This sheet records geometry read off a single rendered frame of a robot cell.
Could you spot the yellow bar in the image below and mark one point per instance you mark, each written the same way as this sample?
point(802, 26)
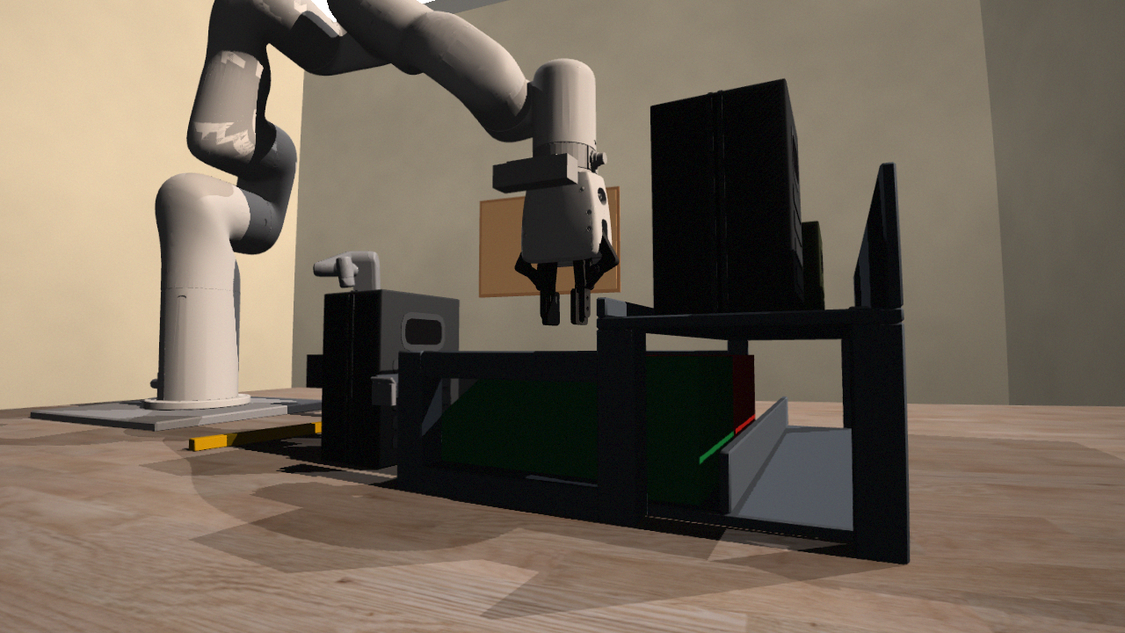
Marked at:
point(232, 439)

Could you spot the red open bin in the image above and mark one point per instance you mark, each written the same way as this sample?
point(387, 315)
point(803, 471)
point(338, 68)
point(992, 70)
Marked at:
point(743, 390)

